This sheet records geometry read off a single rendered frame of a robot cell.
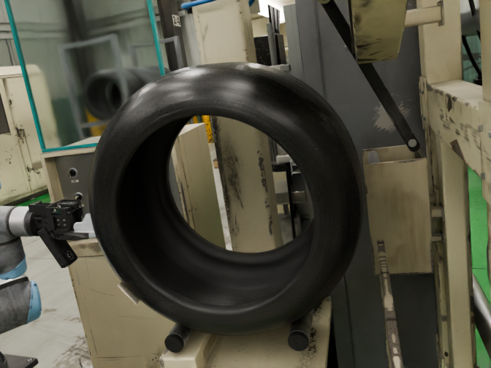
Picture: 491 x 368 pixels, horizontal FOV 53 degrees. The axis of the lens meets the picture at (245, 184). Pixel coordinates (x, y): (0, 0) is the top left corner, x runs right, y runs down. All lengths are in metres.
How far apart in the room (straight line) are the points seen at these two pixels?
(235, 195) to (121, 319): 0.93
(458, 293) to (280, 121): 0.71
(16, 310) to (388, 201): 1.09
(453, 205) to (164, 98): 0.74
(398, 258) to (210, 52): 0.72
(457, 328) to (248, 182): 0.67
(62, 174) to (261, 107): 1.27
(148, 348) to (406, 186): 1.30
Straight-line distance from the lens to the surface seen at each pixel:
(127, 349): 2.19
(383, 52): 1.15
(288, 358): 1.22
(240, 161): 1.35
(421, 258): 1.33
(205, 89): 0.95
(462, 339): 1.46
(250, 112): 0.93
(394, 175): 1.25
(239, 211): 1.39
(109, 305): 2.12
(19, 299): 1.62
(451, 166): 1.28
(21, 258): 1.42
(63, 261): 1.31
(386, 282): 1.08
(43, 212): 1.30
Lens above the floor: 1.47
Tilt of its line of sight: 13 degrees down
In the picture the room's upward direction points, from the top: 9 degrees counter-clockwise
